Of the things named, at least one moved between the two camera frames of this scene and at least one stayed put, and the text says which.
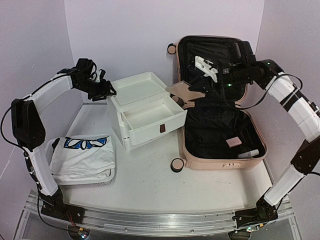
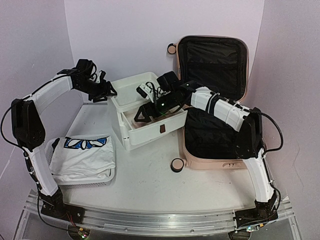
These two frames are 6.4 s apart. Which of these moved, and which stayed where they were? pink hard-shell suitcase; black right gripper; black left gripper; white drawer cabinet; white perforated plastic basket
Moved: black right gripper; white perforated plastic basket
Stayed: black left gripper; pink hard-shell suitcase; white drawer cabinet
